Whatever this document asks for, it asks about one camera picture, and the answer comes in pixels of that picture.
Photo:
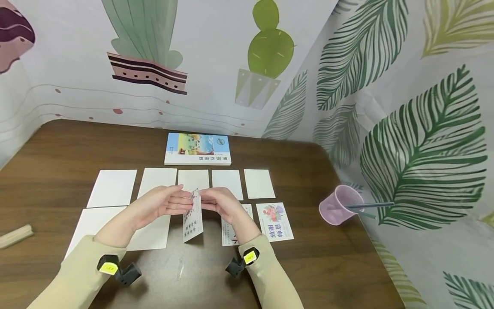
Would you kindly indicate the person's left forearm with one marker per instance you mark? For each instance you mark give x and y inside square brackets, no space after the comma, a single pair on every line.
[85,270]

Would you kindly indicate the pink plastic cup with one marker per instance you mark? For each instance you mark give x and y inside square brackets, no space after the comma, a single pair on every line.
[336,208]

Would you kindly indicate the book with illustrated cover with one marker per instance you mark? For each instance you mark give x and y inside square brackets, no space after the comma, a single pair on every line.
[197,148]

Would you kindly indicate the card with flower picture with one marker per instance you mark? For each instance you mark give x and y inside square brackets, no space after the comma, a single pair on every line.
[274,221]

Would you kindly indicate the grey pen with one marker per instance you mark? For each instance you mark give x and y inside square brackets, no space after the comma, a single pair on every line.
[376,204]

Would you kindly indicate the person's left fingers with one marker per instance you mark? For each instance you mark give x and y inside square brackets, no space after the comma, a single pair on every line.
[181,203]

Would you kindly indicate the teal pen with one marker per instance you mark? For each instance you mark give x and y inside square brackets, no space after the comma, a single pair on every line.
[368,214]

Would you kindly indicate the white card with red print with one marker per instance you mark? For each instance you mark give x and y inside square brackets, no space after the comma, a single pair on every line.
[227,236]

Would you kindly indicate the person's right forearm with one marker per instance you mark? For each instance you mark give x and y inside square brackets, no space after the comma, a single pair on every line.
[266,270]

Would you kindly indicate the person's left hand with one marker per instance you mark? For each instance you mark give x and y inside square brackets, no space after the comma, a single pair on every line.
[158,205]

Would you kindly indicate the person's right hand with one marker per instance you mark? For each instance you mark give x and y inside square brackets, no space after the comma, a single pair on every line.
[225,206]

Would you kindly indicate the light wooden block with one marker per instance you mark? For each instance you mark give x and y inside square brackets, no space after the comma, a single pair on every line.
[15,236]

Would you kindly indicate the white blank card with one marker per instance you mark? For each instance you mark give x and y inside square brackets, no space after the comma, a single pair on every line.
[259,183]
[112,188]
[92,223]
[152,236]
[228,181]
[193,178]
[156,179]

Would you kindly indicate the white card with printed text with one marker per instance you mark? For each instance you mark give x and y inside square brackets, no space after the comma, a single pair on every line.
[193,223]

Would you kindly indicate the person's right fingers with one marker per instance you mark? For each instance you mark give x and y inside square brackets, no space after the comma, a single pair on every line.
[210,200]

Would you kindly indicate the black wrist band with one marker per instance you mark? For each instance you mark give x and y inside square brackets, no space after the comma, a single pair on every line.
[243,261]
[115,268]

